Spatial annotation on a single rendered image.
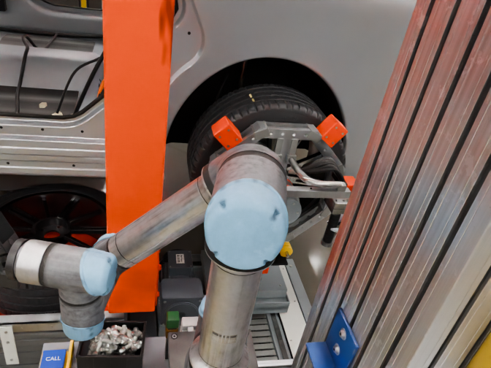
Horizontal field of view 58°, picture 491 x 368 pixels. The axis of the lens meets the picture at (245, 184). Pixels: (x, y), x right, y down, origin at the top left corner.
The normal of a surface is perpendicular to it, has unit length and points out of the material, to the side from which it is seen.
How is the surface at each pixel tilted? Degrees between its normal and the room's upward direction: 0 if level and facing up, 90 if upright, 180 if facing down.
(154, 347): 0
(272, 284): 0
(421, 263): 90
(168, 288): 0
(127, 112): 90
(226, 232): 82
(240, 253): 82
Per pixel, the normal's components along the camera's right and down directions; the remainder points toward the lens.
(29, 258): 0.08, -0.36
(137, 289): 0.18, 0.55
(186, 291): 0.15, -0.83
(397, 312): -0.97, -0.04
